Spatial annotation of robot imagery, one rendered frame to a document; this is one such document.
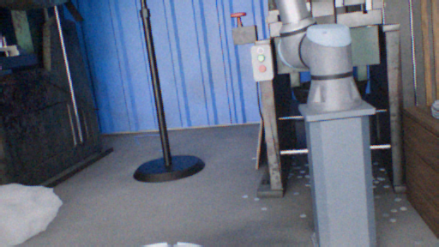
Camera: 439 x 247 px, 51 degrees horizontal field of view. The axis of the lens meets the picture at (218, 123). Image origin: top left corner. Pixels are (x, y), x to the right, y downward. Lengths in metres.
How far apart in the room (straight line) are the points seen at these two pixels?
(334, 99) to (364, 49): 0.61
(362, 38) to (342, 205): 0.75
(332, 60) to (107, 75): 2.55
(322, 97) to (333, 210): 0.32
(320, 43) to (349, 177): 0.38
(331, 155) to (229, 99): 2.09
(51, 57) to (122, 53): 0.85
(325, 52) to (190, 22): 2.15
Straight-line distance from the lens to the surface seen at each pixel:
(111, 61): 3.60
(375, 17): 1.96
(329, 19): 1.93
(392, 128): 1.87
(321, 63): 1.30
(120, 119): 3.65
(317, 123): 1.29
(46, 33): 2.84
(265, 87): 1.84
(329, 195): 1.35
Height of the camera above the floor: 0.71
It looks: 12 degrees down
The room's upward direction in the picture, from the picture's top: 7 degrees counter-clockwise
